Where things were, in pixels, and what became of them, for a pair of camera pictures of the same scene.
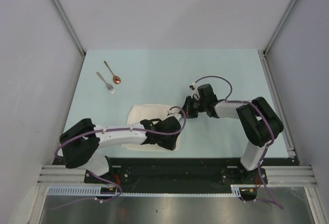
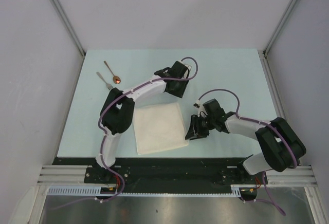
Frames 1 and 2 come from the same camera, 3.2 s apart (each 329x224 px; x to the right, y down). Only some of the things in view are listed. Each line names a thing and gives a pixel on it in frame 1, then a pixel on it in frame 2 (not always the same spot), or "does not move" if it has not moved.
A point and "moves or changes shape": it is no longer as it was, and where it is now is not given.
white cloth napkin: x=138 y=112 moves or changes shape
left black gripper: x=170 y=145 → x=180 y=92
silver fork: x=109 y=86 does not move
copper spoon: x=116 y=79 does not move
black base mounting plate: x=178 y=171 does not move
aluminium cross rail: x=276 y=175 does not move
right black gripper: x=189 y=113 → x=195 y=130
